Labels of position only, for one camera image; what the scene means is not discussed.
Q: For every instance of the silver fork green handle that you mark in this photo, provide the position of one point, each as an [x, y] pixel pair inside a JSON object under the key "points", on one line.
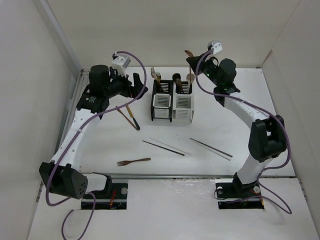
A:
{"points": [[158, 78]]}

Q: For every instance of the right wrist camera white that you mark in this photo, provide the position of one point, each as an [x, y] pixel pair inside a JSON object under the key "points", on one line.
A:
{"points": [[215, 47]]}

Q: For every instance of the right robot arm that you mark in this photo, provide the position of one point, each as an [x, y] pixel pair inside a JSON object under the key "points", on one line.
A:
{"points": [[267, 139]]}

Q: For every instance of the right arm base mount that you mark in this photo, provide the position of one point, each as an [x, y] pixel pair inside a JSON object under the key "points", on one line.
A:
{"points": [[231, 195]]}

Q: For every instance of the aluminium rail left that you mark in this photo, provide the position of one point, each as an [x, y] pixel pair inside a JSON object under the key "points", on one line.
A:
{"points": [[75, 89]]}

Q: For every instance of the black chopstick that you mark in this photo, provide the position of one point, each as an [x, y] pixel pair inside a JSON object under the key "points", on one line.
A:
{"points": [[211, 147], [164, 148]]}

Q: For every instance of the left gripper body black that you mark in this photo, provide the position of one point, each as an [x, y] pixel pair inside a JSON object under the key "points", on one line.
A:
{"points": [[120, 85]]}

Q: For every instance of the aluminium rail front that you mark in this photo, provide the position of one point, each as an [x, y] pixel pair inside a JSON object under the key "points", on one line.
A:
{"points": [[168, 180]]}

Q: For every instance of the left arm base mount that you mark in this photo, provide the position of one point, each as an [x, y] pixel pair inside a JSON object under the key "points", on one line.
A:
{"points": [[109, 194]]}

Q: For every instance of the black utensil container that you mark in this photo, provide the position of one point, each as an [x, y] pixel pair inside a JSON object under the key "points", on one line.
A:
{"points": [[161, 106]]}

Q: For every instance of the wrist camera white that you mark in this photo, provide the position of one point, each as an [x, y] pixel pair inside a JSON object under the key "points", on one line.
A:
{"points": [[215, 47], [120, 64]]}

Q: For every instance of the white utensil container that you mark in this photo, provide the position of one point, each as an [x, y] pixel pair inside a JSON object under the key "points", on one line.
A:
{"points": [[183, 103]]}

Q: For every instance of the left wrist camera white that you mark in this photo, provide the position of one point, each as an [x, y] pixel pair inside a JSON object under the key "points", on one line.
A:
{"points": [[120, 64]]}

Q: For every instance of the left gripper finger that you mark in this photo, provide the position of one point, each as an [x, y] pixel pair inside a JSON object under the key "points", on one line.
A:
{"points": [[137, 81], [137, 93]]}

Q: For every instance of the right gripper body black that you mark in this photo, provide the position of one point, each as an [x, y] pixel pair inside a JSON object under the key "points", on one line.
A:
{"points": [[206, 67]]}

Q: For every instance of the black chopstick right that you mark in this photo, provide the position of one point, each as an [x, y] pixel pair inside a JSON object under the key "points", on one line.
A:
{"points": [[211, 147]]}

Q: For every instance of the copper fork long handle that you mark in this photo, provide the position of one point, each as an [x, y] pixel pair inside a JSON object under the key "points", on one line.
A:
{"points": [[152, 71]]}

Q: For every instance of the dark brown fork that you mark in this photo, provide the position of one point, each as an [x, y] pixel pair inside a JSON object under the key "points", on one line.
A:
{"points": [[127, 162]]}

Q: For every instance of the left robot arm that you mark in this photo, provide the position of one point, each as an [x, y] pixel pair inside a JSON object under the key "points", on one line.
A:
{"points": [[61, 176]]}

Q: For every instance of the black chopstick left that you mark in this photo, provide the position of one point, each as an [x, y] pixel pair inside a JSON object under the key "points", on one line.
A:
{"points": [[164, 148]]}

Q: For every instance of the aluminium rail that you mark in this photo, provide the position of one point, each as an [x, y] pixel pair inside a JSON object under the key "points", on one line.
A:
{"points": [[168, 180], [75, 89]]}

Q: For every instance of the black spoon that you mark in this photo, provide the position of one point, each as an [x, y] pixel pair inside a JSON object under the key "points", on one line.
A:
{"points": [[176, 77]]}

